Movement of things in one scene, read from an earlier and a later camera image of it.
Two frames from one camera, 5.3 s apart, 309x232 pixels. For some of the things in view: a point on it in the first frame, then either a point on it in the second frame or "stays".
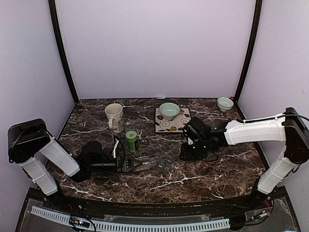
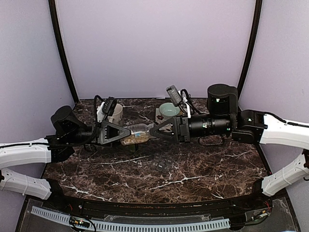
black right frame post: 255,32 stays
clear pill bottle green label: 147,161 → 139,133
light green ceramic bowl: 169,111 stays
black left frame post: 52,6 stays
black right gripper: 187,154 → 183,134
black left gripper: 120,161 → 101,130
